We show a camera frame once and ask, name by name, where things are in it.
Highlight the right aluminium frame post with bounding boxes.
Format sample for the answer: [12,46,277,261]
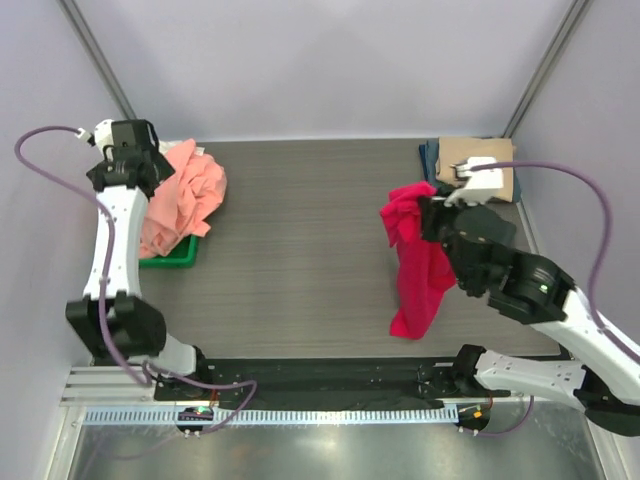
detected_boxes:
[502,0,593,138]

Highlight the left aluminium frame post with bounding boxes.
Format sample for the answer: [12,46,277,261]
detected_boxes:
[56,0,137,120]

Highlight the aluminium frame post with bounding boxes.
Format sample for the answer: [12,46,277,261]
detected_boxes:
[502,0,593,138]
[56,0,137,120]

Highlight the salmon pink t shirt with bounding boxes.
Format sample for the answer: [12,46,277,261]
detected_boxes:
[139,144,227,259]

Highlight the green plastic bin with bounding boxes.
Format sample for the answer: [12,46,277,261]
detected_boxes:
[139,235,199,269]

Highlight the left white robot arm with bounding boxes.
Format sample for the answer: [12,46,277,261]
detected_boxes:
[65,120,212,400]

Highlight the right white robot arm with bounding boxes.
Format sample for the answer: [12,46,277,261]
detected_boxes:
[418,197,639,437]

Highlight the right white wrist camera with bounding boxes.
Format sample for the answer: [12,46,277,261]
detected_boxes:
[444,156,504,207]

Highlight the folded blue t shirt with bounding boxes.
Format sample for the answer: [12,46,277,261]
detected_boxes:
[418,139,522,204]

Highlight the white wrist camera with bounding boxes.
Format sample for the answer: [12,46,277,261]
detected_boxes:
[444,156,504,207]
[75,119,114,150]

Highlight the white t shirt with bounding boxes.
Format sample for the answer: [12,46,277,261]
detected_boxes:
[159,139,205,156]

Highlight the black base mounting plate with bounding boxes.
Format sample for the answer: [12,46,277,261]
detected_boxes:
[154,355,511,414]

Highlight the folded beige t shirt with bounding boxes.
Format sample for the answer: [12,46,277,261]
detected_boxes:
[433,136,517,203]

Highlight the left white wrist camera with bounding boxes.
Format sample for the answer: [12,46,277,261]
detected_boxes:
[75,119,114,150]

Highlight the white slotted cable duct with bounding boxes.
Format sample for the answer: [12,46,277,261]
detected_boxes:
[83,404,459,427]

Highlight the magenta t shirt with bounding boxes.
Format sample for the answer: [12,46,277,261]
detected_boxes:
[379,181,456,340]

